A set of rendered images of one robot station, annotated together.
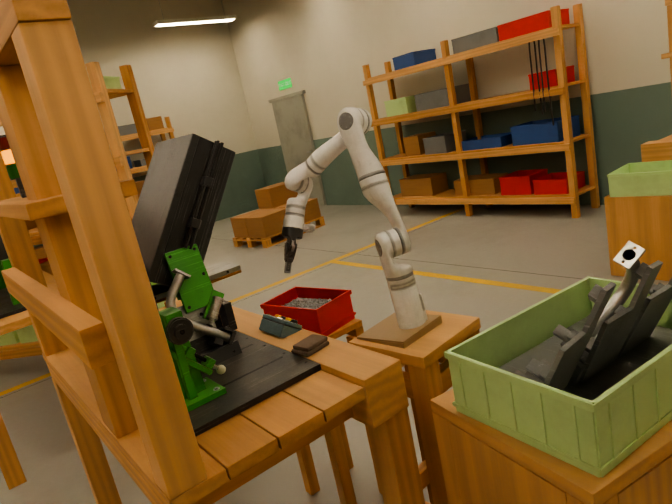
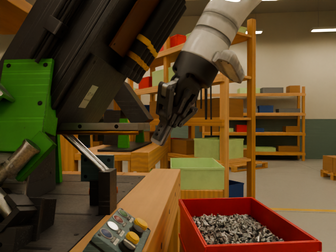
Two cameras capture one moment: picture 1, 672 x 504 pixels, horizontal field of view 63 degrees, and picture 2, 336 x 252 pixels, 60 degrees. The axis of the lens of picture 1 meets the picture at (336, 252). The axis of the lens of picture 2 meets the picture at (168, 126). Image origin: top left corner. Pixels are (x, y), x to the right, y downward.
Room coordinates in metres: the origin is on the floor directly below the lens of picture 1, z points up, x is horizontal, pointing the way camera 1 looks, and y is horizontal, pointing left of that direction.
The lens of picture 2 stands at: (1.53, -0.16, 1.13)
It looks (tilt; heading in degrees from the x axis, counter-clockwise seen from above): 1 degrees down; 42
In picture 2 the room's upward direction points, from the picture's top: straight up
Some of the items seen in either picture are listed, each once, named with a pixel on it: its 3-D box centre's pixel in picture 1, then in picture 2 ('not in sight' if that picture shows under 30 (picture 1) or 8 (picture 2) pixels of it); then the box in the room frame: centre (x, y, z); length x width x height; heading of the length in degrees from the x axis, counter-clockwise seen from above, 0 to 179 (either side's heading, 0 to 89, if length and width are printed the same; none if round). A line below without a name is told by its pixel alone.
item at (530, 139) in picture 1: (466, 128); not in sight; (7.16, -1.97, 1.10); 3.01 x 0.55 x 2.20; 36
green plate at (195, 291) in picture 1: (187, 277); (30, 105); (1.82, 0.51, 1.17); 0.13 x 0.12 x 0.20; 35
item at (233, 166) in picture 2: not in sight; (239, 159); (8.16, 3.33, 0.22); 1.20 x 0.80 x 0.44; 166
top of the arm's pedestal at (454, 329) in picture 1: (414, 334); not in sight; (1.74, -0.20, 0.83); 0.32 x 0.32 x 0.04; 42
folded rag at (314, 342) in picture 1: (309, 344); not in sight; (1.63, 0.14, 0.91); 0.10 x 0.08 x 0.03; 133
